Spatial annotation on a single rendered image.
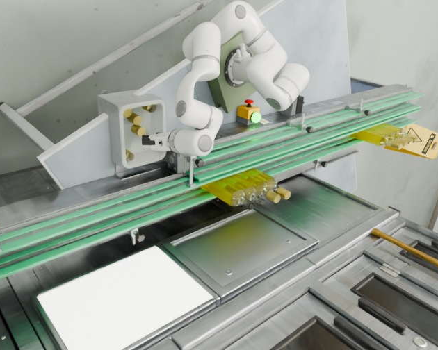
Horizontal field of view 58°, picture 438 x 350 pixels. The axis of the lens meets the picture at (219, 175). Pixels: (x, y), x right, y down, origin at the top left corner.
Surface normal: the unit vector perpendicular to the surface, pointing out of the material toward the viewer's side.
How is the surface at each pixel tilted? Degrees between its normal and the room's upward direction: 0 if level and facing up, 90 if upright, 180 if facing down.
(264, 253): 90
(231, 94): 2
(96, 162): 0
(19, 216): 90
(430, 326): 90
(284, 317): 90
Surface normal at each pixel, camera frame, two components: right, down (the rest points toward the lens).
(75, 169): 0.65, 0.36
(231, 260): 0.05, -0.90
